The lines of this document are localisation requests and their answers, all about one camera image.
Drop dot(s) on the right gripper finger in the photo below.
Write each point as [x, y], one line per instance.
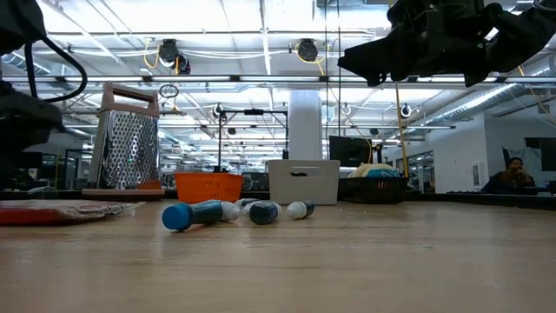
[373, 80]
[382, 56]

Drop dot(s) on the red snack pack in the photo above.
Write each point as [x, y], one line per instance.
[52, 215]

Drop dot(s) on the brown colouring dropper bottle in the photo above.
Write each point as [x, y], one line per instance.
[299, 209]

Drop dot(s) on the navy colouring dropper bottle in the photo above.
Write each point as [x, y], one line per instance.
[262, 212]

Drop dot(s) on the blue capped bottle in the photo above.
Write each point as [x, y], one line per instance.
[191, 215]

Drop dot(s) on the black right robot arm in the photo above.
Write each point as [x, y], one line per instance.
[525, 30]

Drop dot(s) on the dark desk monitor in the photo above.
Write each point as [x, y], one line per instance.
[32, 160]

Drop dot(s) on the black monitor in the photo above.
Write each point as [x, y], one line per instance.
[349, 151]

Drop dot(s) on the white column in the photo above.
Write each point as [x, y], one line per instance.
[305, 126]

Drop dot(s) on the metal box grater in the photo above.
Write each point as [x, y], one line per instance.
[128, 148]

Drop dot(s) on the black plastic basket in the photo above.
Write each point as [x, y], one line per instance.
[372, 190]

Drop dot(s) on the grey plastic bin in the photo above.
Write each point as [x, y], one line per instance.
[304, 182]

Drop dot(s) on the person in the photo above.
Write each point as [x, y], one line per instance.
[510, 178]

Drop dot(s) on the orange plastic basket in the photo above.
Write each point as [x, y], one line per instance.
[208, 188]

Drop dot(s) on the silver ventilation duct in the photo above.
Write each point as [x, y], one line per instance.
[486, 97]

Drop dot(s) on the black frame stand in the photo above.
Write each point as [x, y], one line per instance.
[253, 111]

